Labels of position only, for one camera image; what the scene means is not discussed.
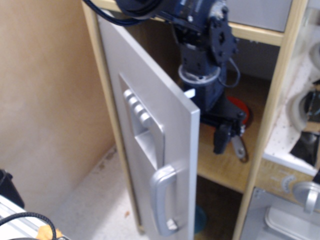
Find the blue toy plate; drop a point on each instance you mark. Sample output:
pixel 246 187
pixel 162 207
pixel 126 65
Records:
pixel 200 220

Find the silver toy fridge door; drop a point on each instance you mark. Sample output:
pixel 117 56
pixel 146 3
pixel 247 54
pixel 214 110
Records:
pixel 160 130

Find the black torn burner sticker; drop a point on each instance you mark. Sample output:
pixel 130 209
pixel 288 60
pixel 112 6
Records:
pixel 304 113

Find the silver oven door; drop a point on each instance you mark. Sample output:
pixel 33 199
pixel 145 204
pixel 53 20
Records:
pixel 270 217

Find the wooden toy kitchen cabinet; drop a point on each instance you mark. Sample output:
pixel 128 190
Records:
pixel 260 65

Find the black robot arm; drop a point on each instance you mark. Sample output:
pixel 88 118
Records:
pixel 206 42

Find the silver freezer door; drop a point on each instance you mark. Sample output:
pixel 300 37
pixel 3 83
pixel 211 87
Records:
pixel 265 14

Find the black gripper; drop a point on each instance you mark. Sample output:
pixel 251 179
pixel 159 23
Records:
pixel 215 109

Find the aluminium extrusion rail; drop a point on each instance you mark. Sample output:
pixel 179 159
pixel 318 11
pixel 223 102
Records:
pixel 23 227

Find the red toy pan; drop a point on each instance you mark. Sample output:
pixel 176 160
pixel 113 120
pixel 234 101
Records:
pixel 237 142

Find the white speckled stove counter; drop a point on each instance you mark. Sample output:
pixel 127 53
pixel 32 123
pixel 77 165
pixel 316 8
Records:
pixel 290 121

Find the silver oven knob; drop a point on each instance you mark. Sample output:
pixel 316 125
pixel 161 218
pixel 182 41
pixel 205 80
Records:
pixel 307 193

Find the orange tape piece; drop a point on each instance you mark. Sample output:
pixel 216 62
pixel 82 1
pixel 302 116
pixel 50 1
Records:
pixel 44 233

